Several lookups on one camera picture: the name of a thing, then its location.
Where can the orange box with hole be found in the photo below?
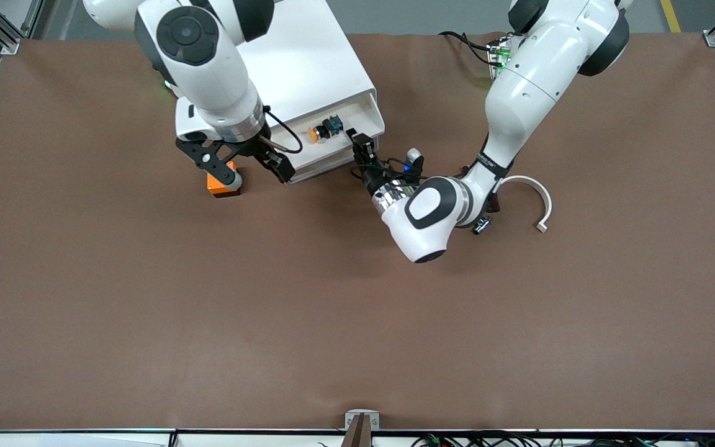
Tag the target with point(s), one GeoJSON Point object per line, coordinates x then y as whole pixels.
{"type": "Point", "coordinates": [218, 187]}

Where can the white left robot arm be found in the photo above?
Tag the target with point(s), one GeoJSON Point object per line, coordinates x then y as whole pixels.
{"type": "Point", "coordinates": [531, 81]}

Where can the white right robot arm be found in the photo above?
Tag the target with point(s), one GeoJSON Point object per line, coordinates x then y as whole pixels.
{"type": "Point", "coordinates": [208, 68]}

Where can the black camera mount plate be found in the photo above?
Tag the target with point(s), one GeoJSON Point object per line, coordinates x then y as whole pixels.
{"type": "Point", "coordinates": [205, 158]}
{"type": "Point", "coordinates": [404, 175]}

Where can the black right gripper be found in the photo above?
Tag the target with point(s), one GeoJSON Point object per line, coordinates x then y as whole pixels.
{"type": "Point", "coordinates": [262, 151]}

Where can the silver metal fitting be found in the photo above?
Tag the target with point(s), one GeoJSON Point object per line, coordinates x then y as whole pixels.
{"type": "Point", "coordinates": [480, 228]}

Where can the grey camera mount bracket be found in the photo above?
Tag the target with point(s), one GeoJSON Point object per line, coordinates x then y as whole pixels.
{"type": "Point", "coordinates": [370, 419]}

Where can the orange push button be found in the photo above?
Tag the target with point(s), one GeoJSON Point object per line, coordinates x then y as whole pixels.
{"type": "Point", "coordinates": [326, 130]}

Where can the black right camera mount plate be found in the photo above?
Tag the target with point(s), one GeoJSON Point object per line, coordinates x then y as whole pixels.
{"type": "Point", "coordinates": [205, 158]}

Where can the brown camera support strut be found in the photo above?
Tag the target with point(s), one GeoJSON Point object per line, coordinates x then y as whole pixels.
{"type": "Point", "coordinates": [357, 434]}

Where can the white curved bracket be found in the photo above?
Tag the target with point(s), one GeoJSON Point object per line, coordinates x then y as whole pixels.
{"type": "Point", "coordinates": [544, 198]}

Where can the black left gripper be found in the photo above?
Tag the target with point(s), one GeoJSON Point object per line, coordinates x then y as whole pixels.
{"type": "Point", "coordinates": [372, 180]}

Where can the black left camera mount plate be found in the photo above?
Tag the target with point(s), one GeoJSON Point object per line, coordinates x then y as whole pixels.
{"type": "Point", "coordinates": [404, 175]}

